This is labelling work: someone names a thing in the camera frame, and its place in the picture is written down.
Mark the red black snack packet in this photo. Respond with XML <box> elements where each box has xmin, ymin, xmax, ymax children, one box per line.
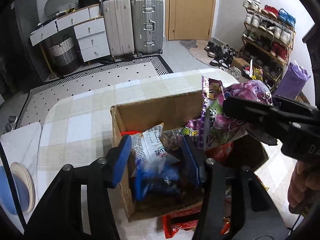
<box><xmin>162</xmin><ymin>207</ymin><xmax>231</xmax><ymax>240</ymax></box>

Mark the silver suitcase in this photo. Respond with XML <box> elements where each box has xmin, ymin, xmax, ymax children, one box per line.
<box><xmin>131</xmin><ymin>0</ymin><xmax>164</xmax><ymax>55</ymax></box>

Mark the beige suitcase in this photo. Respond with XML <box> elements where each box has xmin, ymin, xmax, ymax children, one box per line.
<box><xmin>103</xmin><ymin>0</ymin><xmax>135</xmax><ymax>57</ymax></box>

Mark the woven laundry basket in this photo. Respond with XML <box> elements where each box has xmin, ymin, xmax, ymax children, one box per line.
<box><xmin>49</xmin><ymin>34</ymin><xmax>81</xmax><ymax>76</ymax></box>

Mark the checkered tablecloth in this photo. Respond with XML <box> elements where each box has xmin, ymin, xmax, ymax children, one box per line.
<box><xmin>0</xmin><ymin>68</ymin><xmax>298</xmax><ymax>240</ymax></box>

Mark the wooden door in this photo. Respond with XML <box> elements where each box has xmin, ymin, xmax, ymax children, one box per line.
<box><xmin>165</xmin><ymin>0</ymin><xmax>216</xmax><ymax>40</ymax></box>

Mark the white drawer desk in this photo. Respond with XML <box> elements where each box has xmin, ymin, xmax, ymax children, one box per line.
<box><xmin>29</xmin><ymin>4</ymin><xmax>111</xmax><ymax>62</ymax></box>

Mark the person right hand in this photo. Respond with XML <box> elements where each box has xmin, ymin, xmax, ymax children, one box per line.
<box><xmin>287</xmin><ymin>161</ymin><xmax>319</xmax><ymax>218</ymax></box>

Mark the patterned floor rug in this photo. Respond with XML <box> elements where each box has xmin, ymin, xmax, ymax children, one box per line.
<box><xmin>16</xmin><ymin>55</ymin><xmax>173</xmax><ymax>128</ymax></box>

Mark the wooden shoe rack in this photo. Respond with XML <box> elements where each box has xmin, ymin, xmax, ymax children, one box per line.
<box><xmin>238</xmin><ymin>8</ymin><xmax>296</xmax><ymax>91</ymax></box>

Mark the purple candy snack bag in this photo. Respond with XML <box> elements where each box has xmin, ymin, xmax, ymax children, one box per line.
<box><xmin>181</xmin><ymin>118</ymin><xmax>201</xmax><ymax>137</ymax></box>

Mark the white orange noodle snack bag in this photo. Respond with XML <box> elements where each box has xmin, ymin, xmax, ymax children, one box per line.
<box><xmin>131</xmin><ymin>122</ymin><xmax>180</xmax><ymax>177</ymax></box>

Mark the red chip bag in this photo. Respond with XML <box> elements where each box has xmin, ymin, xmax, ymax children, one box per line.
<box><xmin>205</xmin><ymin>142</ymin><xmax>233</xmax><ymax>163</ymax></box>

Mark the brown cardboard SF box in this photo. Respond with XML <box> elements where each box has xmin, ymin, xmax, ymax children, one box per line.
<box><xmin>109</xmin><ymin>89</ymin><xmax>208</xmax><ymax>222</ymax></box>

